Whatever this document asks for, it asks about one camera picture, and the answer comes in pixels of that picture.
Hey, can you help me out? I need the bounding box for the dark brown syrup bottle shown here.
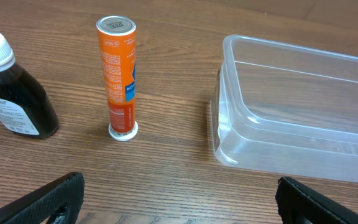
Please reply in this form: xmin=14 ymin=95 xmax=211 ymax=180
xmin=0 ymin=33 xmax=59 ymax=139

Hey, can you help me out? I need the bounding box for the orange tablet tube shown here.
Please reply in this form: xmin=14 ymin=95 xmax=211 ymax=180
xmin=96 ymin=16 xmax=139 ymax=141

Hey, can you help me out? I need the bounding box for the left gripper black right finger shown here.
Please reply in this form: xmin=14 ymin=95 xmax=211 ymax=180
xmin=275 ymin=177 xmax=358 ymax=224

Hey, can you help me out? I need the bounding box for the clear plastic container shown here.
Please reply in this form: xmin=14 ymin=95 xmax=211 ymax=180
xmin=211 ymin=35 xmax=358 ymax=183

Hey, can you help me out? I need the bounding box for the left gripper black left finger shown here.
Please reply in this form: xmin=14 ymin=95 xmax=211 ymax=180
xmin=0 ymin=172 xmax=85 ymax=224

